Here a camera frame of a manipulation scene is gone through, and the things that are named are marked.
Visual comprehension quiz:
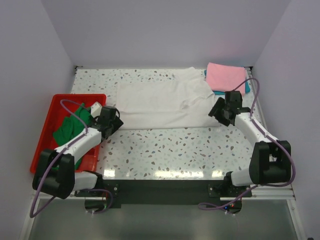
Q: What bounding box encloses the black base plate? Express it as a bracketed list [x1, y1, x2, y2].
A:
[75, 179, 252, 208]

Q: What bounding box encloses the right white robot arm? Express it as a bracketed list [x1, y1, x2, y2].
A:
[208, 90, 295, 197]

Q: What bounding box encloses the folded teal t shirt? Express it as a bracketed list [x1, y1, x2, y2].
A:
[203, 70, 251, 96]

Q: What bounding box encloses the folded pink t shirt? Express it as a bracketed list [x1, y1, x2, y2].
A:
[205, 62, 247, 92]

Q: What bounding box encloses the green t shirt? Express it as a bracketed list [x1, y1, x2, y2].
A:
[52, 102, 96, 169]

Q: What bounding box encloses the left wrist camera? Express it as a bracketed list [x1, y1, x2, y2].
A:
[90, 101, 103, 118]

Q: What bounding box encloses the white t shirt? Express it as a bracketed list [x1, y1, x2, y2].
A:
[115, 67, 220, 130]

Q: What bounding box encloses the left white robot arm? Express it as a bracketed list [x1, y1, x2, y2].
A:
[32, 106, 124, 199]

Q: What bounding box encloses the red plastic bin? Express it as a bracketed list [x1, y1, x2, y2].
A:
[30, 93, 107, 174]

